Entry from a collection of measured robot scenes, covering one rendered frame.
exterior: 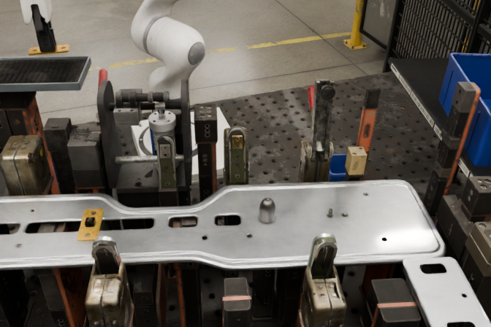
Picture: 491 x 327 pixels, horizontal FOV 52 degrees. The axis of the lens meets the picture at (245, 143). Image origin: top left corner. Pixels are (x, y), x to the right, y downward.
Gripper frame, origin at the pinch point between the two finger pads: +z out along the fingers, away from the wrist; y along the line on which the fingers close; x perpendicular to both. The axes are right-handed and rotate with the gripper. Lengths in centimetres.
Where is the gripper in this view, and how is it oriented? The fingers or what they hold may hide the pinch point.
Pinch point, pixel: (46, 39)
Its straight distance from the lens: 119.3
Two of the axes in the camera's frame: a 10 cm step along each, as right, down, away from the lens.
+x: 9.7, -1.2, 2.0
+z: -0.1, 8.2, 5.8
